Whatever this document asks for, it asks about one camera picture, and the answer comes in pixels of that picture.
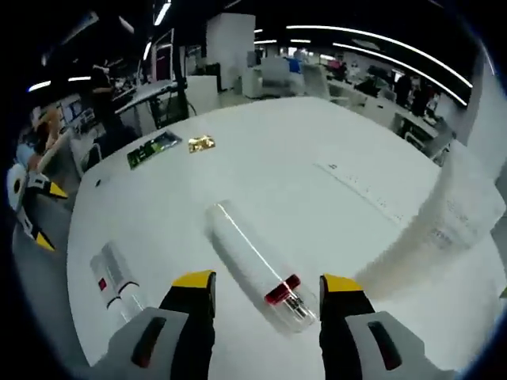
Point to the clear packet red label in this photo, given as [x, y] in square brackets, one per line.
[120, 265]

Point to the tall red-collar skincare bottle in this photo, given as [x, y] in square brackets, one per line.
[245, 253]

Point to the small gold packet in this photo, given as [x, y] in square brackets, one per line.
[202, 143]

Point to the green foil packet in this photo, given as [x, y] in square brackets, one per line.
[154, 149]

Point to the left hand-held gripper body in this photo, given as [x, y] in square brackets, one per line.
[17, 186]

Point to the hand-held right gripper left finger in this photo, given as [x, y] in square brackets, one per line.
[190, 316]

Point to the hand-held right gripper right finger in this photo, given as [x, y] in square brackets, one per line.
[340, 324]

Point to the white skincare tube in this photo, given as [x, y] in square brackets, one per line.
[443, 213]

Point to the ceiling light strip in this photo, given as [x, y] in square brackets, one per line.
[356, 31]
[380, 54]

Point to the white office chair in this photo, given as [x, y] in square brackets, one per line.
[315, 81]

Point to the white tilted desk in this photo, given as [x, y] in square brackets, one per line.
[146, 93]

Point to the magenta screen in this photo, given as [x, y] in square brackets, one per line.
[163, 59]

